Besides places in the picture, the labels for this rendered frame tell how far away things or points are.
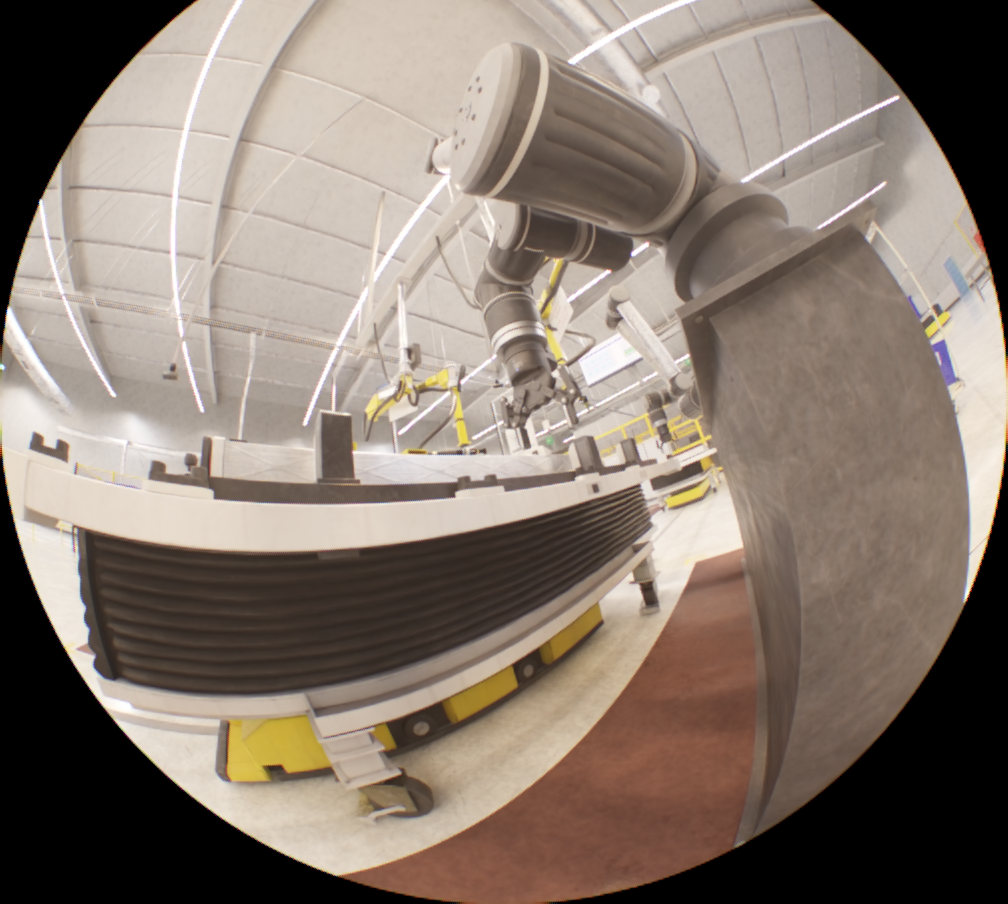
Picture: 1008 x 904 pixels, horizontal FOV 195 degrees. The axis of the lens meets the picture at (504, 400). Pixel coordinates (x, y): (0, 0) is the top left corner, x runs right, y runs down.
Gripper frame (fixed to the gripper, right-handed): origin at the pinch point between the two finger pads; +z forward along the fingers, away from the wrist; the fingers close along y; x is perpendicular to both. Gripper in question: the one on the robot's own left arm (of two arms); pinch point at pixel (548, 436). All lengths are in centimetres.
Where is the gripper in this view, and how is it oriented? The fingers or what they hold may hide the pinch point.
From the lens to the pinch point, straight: 48.0
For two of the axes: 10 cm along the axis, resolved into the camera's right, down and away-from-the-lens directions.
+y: 7.4, -4.2, -5.3
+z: 2.3, 8.9, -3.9
